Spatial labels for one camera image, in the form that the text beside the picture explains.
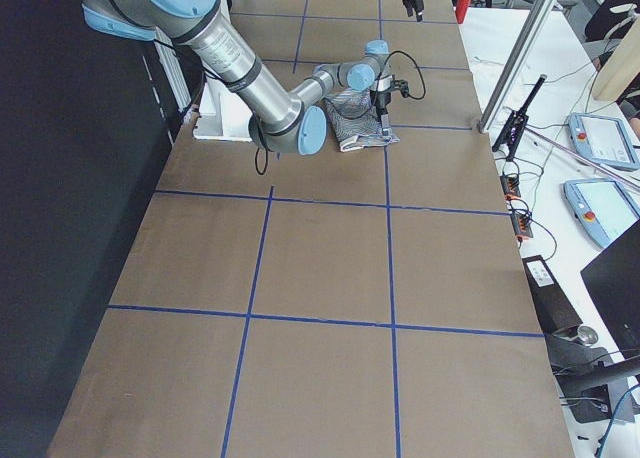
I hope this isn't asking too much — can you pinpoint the blue teach pendant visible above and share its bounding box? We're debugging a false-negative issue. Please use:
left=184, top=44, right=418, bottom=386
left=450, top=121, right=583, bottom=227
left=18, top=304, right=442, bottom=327
left=568, top=113, right=639, bottom=172
left=563, top=178, right=639, bottom=248

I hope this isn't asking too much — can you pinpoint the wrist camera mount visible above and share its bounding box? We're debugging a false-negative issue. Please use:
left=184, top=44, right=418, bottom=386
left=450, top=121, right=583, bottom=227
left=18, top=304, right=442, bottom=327
left=390, top=79, right=410, bottom=98

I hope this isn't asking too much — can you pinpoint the black monitor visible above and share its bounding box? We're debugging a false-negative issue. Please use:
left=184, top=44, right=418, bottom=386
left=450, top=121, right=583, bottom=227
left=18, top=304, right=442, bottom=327
left=581, top=222, right=640, bottom=348

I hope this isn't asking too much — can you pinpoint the black usb cable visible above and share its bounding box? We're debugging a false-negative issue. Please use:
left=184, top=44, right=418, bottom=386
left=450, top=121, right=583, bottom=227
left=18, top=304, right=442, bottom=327
left=379, top=50, right=427, bottom=101

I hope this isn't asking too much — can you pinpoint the navy white striped polo shirt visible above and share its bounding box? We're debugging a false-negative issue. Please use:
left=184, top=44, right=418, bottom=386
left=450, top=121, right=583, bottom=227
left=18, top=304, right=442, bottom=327
left=324, top=89, right=400, bottom=153

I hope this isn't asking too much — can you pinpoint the grey orange usb hub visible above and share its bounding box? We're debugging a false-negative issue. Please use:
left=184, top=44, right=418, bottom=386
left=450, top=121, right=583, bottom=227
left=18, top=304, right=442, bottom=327
left=500, top=174, right=521, bottom=201
left=511, top=209, right=533, bottom=242

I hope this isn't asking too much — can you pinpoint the brown table mat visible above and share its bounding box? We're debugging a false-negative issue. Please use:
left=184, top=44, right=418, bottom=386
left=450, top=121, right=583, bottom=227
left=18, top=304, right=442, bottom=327
left=48, top=0, right=573, bottom=457

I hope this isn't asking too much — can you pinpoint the black camera stand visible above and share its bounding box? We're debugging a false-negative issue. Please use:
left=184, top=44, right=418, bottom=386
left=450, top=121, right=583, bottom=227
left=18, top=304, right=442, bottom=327
left=492, top=74, right=547, bottom=162

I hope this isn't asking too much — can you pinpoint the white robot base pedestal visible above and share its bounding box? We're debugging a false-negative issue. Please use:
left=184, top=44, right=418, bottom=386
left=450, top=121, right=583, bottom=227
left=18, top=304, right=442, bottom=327
left=193, top=77, right=252, bottom=142

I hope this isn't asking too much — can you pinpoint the black box with label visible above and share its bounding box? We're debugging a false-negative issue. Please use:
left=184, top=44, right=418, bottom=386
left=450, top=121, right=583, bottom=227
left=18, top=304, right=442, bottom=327
left=522, top=255, right=582, bottom=334

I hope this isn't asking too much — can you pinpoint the aluminium frame post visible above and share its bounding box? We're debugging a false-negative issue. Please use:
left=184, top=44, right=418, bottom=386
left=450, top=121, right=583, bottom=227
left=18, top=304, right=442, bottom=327
left=478, top=0, right=557, bottom=133

